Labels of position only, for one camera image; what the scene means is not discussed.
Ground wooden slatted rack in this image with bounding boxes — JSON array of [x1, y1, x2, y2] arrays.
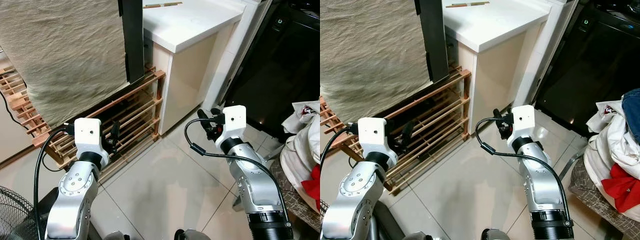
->
[[320, 64, 472, 196], [0, 64, 167, 170]]

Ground white garment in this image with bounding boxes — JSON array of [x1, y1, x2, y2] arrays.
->
[[583, 100, 640, 197], [279, 101, 321, 202]]

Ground beige wrinkled cloth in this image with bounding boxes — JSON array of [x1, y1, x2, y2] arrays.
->
[[320, 0, 432, 124], [0, 0, 132, 129]]

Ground blue jeans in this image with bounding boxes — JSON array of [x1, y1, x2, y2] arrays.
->
[[621, 88, 640, 147]]

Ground thin black power cord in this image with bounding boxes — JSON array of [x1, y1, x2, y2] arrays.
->
[[0, 70, 32, 132]]

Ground thin wooden stick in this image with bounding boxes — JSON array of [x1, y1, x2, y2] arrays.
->
[[143, 1, 184, 9], [445, 1, 491, 9]]

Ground black wire fan guard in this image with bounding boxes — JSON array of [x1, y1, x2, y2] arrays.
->
[[0, 185, 42, 240]]

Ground black washing machine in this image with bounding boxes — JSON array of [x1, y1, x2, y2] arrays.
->
[[221, 0, 321, 143], [531, 0, 640, 140]]

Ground white cabinet with counter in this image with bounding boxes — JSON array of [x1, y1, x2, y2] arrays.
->
[[142, 0, 274, 137], [442, 0, 579, 137]]

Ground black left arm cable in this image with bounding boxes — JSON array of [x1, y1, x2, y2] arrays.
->
[[320, 125, 361, 168], [33, 125, 76, 240]]

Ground red garment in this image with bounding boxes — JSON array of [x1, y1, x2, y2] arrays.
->
[[600, 162, 640, 214], [301, 163, 321, 212]]

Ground black flat board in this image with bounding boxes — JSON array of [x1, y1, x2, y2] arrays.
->
[[117, 0, 146, 85], [414, 0, 450, 84]]

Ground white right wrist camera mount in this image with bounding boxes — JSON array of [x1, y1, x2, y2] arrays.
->
[[215, 105, 248, 147], [507, 104, 536, 147]]

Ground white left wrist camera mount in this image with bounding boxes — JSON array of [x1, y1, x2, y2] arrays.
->
[[357, 117, 399, 167], [73, 118, 110, 167]]

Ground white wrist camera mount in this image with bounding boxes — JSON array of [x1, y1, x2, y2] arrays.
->
[[73, 118, 110, 167], [215, 105, 248, 147], [507, 104, 536, 147], [357, 117, 399, 167]]

